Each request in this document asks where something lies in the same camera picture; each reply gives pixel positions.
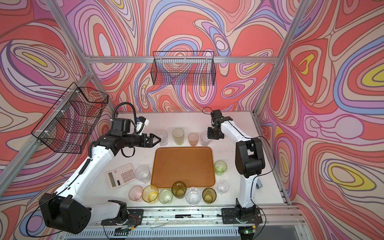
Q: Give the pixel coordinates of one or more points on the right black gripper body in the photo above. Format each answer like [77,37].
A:
[213,134]

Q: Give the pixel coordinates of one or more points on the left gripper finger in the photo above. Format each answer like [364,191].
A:
[155,138]
[152,143]

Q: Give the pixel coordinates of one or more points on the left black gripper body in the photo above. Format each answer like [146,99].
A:
[135,140]

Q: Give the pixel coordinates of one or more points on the clear ribbed glass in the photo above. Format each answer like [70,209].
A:
[205,141]

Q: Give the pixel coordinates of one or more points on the frosted pink tumbler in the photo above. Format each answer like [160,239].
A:
[193,139]

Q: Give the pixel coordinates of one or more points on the frosted pale green tumbler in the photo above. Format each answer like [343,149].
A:
[178,136]

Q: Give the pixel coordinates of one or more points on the light green ribbed glass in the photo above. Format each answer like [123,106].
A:
[220,167]

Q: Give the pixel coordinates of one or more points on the small clear glass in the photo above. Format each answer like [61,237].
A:
[223,187]

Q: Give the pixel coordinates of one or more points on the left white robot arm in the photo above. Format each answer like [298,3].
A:
[64,210]

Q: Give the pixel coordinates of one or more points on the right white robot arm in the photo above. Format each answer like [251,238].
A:
[249,161]

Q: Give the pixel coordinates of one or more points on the clear glass left of tray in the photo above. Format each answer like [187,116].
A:
[143,174]

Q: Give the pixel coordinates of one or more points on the orange rectangular tray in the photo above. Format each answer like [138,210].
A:
[192,165]

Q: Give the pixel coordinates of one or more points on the dark olive glass on tray edge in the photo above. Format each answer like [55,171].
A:
[179,189]

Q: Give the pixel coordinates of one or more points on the clear glass back left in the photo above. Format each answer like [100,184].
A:
[163,136]

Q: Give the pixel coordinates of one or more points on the pink white calculator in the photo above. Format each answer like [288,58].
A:
[121,176]

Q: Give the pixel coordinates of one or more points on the yellow glass front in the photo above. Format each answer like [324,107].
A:
[150,194]

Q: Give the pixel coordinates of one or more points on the pink glass front left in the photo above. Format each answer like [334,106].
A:
[135,193]

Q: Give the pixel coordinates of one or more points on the light green glass front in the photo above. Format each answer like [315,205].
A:
[165,196]

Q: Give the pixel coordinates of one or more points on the olive glass front right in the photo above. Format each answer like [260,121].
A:
[209,195]

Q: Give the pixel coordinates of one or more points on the clear stemmed glass front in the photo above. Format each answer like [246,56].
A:
[193,196]

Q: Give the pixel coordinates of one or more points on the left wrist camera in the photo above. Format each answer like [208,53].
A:
[141,123]

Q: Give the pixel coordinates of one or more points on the left black wire basket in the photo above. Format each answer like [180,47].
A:
[73,122]

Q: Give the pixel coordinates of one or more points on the black wire basket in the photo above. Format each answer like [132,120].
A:
[183,68]
[73,122]

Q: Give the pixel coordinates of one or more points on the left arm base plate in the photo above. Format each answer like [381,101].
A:
[132,218]

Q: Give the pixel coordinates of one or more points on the back black wire basket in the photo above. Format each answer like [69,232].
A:
[183,68]

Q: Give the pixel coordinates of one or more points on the black pen on rail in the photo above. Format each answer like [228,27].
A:
[188,216]

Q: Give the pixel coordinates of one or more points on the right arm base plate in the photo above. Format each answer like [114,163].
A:
[238,215]

